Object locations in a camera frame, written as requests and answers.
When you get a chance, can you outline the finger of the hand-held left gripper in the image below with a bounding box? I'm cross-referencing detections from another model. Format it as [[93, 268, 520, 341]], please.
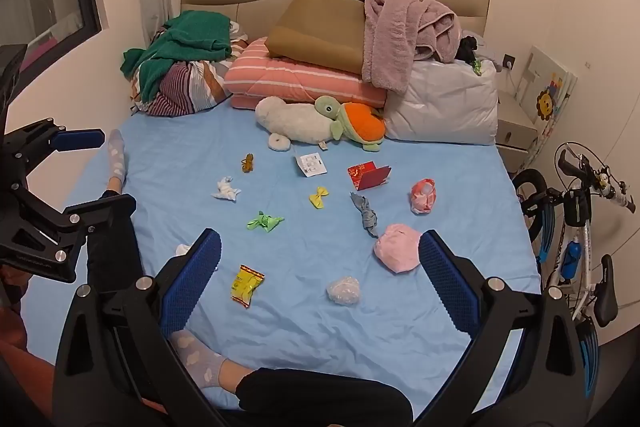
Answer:
[[61, 193, 137, 234], [2, 118, 107, 180]]

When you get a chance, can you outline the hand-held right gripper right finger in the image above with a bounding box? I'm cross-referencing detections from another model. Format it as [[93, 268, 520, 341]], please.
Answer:
[[417, 229, 588, 427]]

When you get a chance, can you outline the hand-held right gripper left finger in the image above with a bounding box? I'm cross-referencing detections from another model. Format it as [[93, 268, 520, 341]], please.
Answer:
[[52, 228, 226, 427]]

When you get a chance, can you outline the yellow snack packet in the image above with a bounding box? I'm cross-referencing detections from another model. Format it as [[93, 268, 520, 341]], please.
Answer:
[[230, 264, 266, 309]]

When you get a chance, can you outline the pink cloth cap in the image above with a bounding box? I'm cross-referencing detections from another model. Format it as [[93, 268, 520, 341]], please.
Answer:
[[374, 223, 423, 274]]

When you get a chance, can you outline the pink white bag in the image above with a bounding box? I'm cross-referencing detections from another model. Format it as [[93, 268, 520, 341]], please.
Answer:
[[410, 178, 438, 215]]

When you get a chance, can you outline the green bow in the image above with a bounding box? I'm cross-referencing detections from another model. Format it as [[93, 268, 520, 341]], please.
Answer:
[[246, 210, 285, 234]]

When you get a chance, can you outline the white tissue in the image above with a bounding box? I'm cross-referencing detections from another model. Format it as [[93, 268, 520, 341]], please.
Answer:
[[211, 176, 242, 202]]

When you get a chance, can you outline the clear plastic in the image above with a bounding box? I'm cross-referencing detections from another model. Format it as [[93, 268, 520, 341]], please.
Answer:
[[326, 276, 362, 306]]

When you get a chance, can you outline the grey bow tie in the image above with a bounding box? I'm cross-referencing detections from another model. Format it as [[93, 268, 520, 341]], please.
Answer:
[[350, 192, 381, 239]]

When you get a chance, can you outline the red envelope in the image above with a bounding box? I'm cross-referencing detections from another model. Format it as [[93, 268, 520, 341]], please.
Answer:
[[347, 161, 392, 192]]

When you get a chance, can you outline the white label packet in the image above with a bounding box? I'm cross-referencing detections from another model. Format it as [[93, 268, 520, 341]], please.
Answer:
[[294, 152, 327, 178]]

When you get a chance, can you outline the person's left forearm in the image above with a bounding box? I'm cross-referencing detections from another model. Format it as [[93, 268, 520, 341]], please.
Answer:
[[0, 267, 56, 423]]

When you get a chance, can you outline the blue bed sheet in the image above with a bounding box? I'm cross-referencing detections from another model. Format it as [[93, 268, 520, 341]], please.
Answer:
[[25, 109, 543, 427]]

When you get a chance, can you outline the blue water bottle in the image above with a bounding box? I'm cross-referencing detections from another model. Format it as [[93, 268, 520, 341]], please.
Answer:
[[560, 239, 583, 280]]

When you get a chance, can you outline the white bicycle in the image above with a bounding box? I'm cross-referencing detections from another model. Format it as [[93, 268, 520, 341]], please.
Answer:
[[512, 142, 640, 400]]

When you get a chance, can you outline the green knit sweater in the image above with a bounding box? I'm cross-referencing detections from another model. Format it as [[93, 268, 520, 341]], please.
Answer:
[[121, 10, 233, 104]]

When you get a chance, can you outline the white nightstand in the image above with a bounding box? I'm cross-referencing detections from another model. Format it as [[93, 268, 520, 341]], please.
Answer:
[[495, 89, 540, 158]]

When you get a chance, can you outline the white pillow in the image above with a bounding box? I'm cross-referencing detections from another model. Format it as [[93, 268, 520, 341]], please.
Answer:
[[384, 32, 500, 146]]

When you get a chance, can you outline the green orange turtle plush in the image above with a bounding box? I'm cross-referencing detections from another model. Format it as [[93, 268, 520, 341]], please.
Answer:
[[314, 95, 387, 152]]

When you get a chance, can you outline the white seal plush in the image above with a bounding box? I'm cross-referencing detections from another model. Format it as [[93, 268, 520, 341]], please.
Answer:
[[255, 96, 337, 152]]

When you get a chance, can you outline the lion print canvas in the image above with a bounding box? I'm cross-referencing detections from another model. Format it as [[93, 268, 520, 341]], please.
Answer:
[[515, 45, 578, 152]]

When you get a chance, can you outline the pink striped quilt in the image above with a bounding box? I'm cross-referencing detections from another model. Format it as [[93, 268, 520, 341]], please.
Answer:
[[223, 37, 388, 110]]

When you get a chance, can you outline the black cloth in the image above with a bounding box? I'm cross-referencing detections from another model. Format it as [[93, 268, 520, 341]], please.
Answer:
[[456, 35, 480, 62]]

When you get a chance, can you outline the purple fleece robe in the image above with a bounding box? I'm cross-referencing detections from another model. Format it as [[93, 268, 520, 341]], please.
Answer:
[[362, 0, 463, 95]]

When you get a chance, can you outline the brown pillow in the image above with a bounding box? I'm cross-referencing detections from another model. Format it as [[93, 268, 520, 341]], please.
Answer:
[[265, 0, 371, 75]]

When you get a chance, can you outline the black bicycle frame bag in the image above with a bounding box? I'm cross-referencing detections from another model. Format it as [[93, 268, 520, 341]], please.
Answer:
[[562, 189, 591, 228]]

